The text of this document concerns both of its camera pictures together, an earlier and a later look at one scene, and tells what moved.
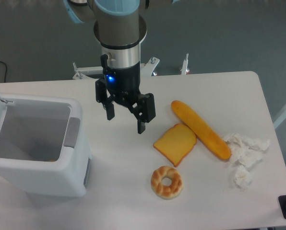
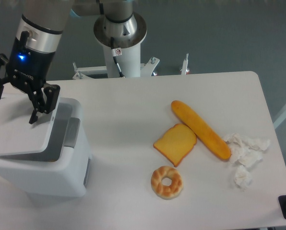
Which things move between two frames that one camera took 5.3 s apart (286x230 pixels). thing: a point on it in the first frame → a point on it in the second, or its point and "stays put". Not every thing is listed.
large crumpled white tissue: (246, 151) stays put
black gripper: (123, 83) → (29, 68)
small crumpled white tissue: (242, 178) stays put
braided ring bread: (166, 192) stays put
